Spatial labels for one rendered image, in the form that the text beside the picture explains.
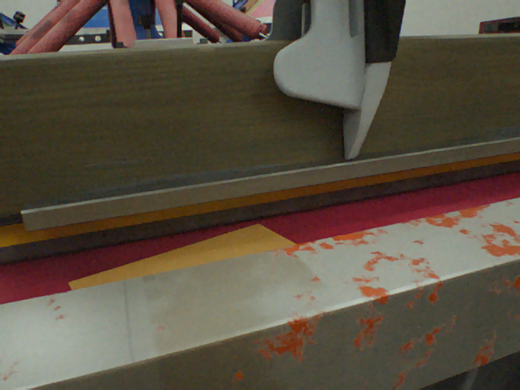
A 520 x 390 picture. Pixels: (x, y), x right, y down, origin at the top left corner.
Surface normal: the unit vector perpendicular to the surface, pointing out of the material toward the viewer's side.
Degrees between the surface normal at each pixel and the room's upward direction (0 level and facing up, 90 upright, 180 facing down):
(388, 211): 0
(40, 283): 0
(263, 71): 90
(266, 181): 90
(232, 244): 0
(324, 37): 84
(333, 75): 84
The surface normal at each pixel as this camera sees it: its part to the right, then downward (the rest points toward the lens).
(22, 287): -0.04, -0.94
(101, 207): 0.34, 0.29
